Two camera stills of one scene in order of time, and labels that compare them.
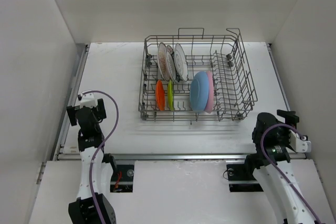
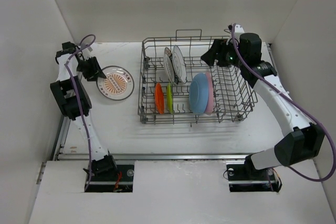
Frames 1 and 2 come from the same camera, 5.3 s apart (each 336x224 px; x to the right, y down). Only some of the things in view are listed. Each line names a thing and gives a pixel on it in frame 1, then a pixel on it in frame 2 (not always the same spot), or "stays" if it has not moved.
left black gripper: (98, 107) -> (95, 72)
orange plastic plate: (160, 99) stays
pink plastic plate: (209, 107) stays
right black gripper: (291, 119) -> (219, 46)
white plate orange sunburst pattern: (163, 61) -> (117, 85)
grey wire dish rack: (192, 77) stays
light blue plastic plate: (199, 91) stays
